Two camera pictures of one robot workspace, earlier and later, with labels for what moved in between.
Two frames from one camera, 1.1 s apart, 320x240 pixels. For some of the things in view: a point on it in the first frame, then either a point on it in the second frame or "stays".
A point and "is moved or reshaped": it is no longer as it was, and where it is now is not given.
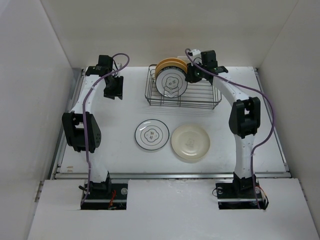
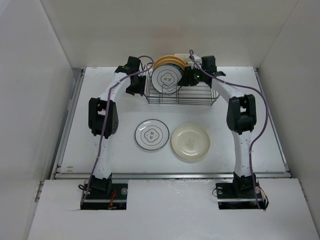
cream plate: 190,142 stays
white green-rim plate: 170,82 is moved or reshaped
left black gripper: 117,92 -> 139,90
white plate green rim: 152,134 stays
